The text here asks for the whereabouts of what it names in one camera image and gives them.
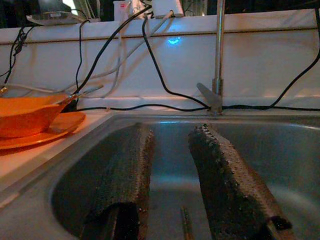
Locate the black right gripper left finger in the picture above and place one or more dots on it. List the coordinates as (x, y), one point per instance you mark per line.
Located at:
(125, 180)

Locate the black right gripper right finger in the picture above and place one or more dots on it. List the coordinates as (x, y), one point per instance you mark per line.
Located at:
(225, 187)

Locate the stainless steel sink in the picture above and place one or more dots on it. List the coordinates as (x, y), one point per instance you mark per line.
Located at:
(275, 155)

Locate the orange plate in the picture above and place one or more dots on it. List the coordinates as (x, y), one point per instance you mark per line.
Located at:
(70, 120)

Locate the metal tongs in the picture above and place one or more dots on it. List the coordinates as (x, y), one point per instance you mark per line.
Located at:
(92, 88)

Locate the orange bowl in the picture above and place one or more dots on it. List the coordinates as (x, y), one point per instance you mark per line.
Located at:
(25, 117)

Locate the metal faucet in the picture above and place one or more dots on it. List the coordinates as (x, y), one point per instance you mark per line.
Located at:
(219, 50)

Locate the white charger with red mark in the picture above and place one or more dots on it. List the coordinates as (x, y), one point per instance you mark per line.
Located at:
(122, 12)

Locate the grey flat device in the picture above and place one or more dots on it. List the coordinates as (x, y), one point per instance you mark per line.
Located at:
(55, 18)

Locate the white power adapter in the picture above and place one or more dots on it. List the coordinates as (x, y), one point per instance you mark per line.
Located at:
(167, 7)

